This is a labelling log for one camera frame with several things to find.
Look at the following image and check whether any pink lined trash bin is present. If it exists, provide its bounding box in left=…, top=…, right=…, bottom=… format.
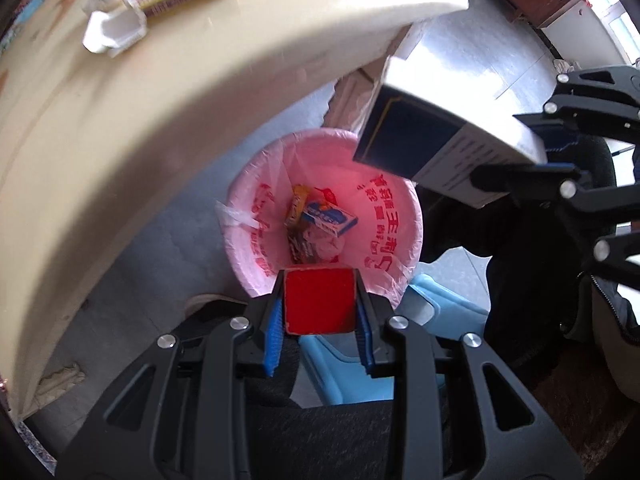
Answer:
left=216, top=129, right=423, bottom=306

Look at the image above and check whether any cream coffee table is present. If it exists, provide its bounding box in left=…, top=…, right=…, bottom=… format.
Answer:
left=1, top=0, right=469, bottom=419

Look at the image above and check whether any blue and white carton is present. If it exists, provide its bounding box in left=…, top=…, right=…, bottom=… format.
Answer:
left=354, top=58, right=547, bottom=208

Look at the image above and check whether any small red cardboard box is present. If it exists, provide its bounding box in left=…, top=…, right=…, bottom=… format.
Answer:
left=283, top=266, right=357, bottom=336

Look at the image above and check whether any person's black trouser leg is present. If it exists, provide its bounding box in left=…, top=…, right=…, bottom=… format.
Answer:
left=414, top=134, right=640, bottom=411

